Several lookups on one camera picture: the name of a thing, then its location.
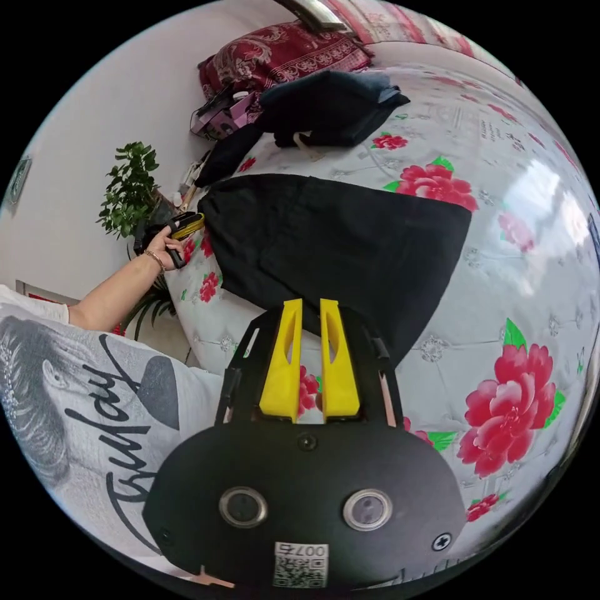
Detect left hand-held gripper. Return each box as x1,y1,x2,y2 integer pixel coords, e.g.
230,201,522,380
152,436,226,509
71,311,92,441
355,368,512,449
132,211,206,269

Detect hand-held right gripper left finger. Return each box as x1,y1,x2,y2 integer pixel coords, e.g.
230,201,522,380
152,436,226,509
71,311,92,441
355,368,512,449
258,298,303,423

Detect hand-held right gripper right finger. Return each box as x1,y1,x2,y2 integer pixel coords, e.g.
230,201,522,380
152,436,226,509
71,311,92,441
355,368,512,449
319,297,361,423

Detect black pants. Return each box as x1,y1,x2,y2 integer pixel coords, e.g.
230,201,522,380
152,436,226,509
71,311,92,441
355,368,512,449
196,173,473,374

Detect person's left forearm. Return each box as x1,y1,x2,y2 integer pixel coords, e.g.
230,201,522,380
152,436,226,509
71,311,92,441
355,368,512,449
67,252,166,332

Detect person's left hand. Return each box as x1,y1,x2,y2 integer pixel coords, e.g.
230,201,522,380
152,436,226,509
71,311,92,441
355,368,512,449
145,231,185,274

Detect leafy green potted plant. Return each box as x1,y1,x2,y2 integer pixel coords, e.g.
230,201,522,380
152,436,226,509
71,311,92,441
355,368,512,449
96,140,184,244

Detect long-leaved green plant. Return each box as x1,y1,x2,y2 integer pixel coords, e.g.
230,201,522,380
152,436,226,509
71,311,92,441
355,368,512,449
122,276,178,342

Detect purple bag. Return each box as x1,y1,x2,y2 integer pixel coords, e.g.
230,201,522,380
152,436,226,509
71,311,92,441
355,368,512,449
189,84,264,141

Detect bed with flowered sheet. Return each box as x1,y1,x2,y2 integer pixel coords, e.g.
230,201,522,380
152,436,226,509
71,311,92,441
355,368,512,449
161,37,600,563

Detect pile of clothes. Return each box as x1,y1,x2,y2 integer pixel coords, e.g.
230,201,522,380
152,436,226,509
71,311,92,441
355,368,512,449
194,70,411,188

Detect red patterned pillow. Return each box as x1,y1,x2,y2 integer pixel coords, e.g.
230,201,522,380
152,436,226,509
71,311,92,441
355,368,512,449
196,20,376,102

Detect person's body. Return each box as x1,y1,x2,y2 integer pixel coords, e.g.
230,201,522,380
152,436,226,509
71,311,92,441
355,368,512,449
0,283,227,580

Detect framed wall picture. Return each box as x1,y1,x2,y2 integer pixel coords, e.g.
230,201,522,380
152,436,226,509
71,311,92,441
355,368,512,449
1,156,33,208

